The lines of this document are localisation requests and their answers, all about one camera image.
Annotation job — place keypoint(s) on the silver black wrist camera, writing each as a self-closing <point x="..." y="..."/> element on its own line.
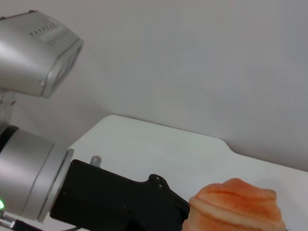
<point x="29" y="60"/>

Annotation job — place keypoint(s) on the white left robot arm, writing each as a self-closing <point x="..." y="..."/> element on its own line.
<point x="24" y="173"/>

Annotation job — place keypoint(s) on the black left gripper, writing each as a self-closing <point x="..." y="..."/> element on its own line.
<point x="101" y="197"/>

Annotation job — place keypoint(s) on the orange ridged bread loaf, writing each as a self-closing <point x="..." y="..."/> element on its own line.
<point x="235" y="207"/>

